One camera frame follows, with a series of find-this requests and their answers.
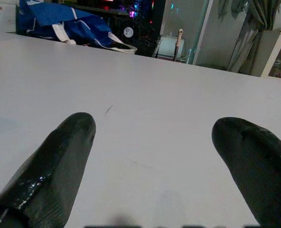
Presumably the glass panel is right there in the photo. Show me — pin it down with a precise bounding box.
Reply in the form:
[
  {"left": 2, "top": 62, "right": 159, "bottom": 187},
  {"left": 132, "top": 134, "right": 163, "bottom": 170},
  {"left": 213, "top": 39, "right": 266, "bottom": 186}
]
[{"left": 160, "top": 0, "right": 253, "bottom": 72}]

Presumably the white Canon box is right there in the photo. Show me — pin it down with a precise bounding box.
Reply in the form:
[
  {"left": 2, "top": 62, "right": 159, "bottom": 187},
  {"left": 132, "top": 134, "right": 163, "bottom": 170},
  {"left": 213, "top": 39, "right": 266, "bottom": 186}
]
[{"left": 0, "top": 0, "right": 20, "bottom": 34}]

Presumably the white display cabinet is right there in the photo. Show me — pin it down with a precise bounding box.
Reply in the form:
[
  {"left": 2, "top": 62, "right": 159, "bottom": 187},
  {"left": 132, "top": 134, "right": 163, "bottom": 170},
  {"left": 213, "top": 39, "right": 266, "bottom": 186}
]
[{"left": 260, "top": 30, "right": 281, "bottom": 80}]

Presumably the pink handle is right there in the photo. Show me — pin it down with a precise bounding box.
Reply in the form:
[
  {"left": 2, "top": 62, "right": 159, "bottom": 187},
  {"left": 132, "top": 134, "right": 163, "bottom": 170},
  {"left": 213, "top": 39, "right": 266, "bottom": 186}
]
[{"left": 175, "top": 28, "right": 184, "bottom": 60}]

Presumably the white table with grey legs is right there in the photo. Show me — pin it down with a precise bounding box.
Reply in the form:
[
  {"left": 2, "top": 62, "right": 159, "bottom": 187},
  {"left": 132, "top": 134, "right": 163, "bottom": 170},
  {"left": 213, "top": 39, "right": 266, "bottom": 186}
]
[{"left": 0, "top": 32, "right": 281, "bottom": 228}]

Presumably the blue bag with white handles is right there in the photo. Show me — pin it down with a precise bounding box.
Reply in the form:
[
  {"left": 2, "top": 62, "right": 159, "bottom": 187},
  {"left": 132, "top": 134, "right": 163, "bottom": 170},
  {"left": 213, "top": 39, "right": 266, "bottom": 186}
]
[{"left": 18, "top": 0, "right": 138, "bottom": 54}]

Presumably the computer with coloured lights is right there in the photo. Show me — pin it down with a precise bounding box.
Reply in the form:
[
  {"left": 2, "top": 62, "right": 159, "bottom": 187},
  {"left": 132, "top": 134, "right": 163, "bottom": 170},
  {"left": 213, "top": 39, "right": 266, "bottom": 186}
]
[{"left": 66, "top": 0, "right": 167, "bottom": 57}]

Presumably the green curtain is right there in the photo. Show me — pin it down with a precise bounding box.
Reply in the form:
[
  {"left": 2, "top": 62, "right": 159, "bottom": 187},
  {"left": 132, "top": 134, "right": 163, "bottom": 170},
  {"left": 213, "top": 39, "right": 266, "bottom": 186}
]
[{"left": 217, "top": 0, "right": 281, "bottom": 74}]

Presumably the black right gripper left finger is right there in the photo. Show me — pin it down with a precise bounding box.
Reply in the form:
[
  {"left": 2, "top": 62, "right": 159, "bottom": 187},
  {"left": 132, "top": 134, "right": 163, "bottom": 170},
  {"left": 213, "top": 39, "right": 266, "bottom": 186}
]
[{"left": 0, "top": 112, "right": 97, "bottom": 228}]

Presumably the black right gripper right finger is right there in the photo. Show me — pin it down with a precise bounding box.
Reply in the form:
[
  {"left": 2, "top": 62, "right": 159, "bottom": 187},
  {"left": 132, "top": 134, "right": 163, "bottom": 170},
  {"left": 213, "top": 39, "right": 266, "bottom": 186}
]
[{"left": 211, "top": 116, "right": 281, "bottom": 228}]

